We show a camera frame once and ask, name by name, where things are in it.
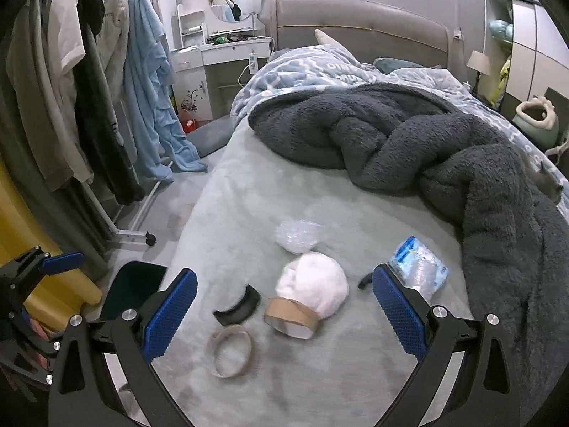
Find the grey hanging garment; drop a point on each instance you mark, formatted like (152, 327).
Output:
(31, 106)

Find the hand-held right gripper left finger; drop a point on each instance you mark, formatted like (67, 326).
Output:
(171, 316)

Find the white cotton ball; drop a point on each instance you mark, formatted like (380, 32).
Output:
(318, 282)

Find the white t-shirt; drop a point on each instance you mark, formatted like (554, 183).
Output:
(66, 31)

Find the small red bag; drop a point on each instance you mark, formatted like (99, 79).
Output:
(191, 125)

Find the white fluffy coat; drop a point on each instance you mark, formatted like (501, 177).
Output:
(113, 22)

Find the dark grey floor cushion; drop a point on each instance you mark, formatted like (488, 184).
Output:
(213, 135)

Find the wide cardboard tape core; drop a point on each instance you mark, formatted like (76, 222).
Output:
(289, 309)

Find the grey white wardrobe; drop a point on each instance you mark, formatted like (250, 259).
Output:
(533, 44)

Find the white clothes rack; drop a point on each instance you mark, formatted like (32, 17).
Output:
(129, 232)

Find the dark grey fluffy blanket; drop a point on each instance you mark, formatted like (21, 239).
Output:
(400, 142)

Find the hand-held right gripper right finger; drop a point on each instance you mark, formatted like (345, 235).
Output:
(398, 316)

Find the white desktop shelf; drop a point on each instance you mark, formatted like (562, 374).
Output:
(191, 13)

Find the grey padded headboard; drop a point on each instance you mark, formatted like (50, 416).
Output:
(355, 22)

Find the large black curved plastic piece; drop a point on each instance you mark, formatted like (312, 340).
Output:
(238, 313)

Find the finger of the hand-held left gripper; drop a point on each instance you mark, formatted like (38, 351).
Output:
(62, 262)

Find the teal pillow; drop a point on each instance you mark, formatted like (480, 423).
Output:
(391, 64)

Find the green cream plush pet bed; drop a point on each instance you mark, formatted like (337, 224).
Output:
(535, 120)

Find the yellow cabinet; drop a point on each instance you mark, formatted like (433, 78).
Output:
(26, 231)

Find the light blue plush toy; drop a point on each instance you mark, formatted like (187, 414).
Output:
(500, 31)

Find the white pillow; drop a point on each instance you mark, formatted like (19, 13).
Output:
(326, 38)

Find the yellow green cloth item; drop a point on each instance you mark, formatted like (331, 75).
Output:
(504, 73)

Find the white vanity table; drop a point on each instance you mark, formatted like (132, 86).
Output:
(213, 55)

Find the blue tissue packet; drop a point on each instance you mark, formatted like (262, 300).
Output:
(418, 262)

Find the white power strip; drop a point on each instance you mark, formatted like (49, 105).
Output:
(253, 61)

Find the light blue robe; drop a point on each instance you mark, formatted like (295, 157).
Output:
(146, 75)

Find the bedside lamp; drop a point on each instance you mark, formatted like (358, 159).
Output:
(478, 62)

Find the clear plastic wrap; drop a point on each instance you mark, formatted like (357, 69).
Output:
(298, 235)

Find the blue patterned blanket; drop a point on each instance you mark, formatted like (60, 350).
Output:
(311, 71)

